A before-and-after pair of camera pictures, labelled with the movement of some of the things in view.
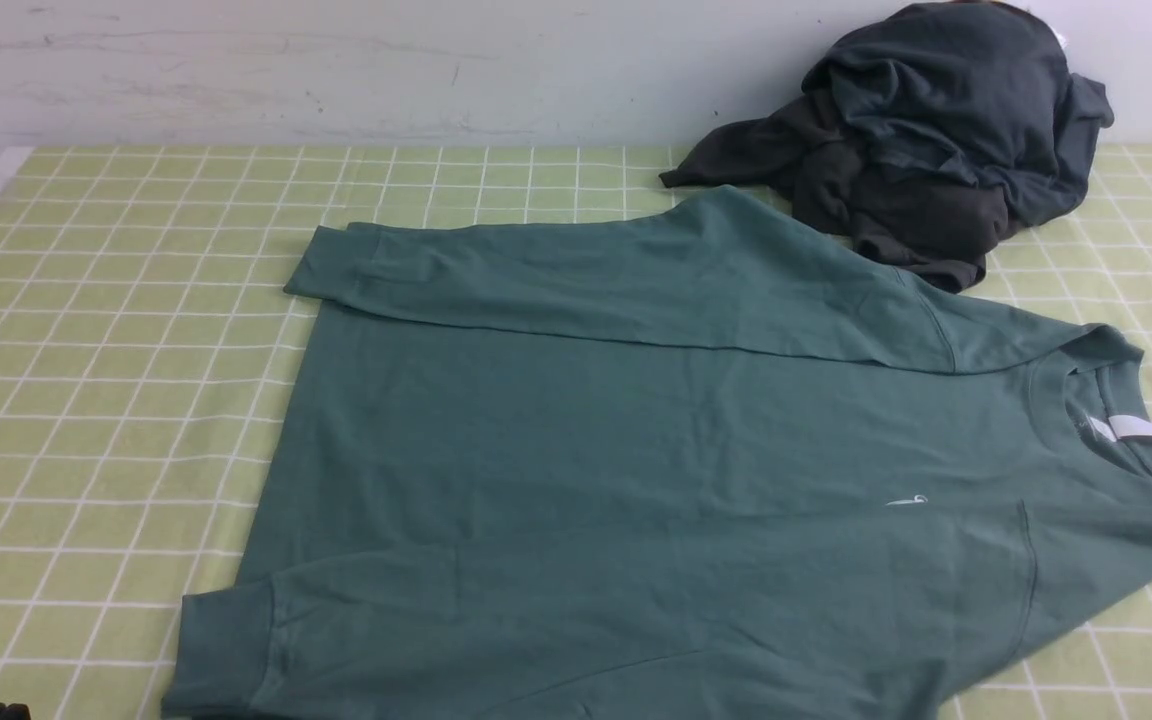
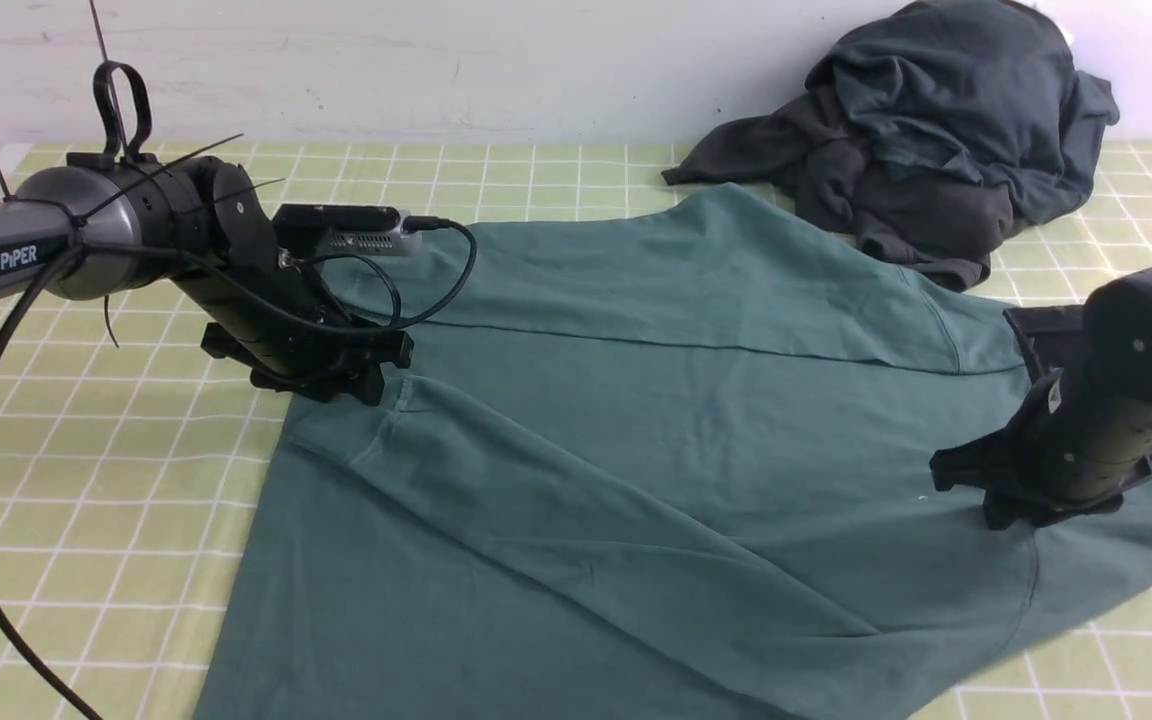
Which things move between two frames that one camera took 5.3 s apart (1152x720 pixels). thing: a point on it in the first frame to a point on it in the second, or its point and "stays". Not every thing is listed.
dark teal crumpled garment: (974, 90) stays
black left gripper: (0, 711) to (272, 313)
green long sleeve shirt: (689, 462) stays
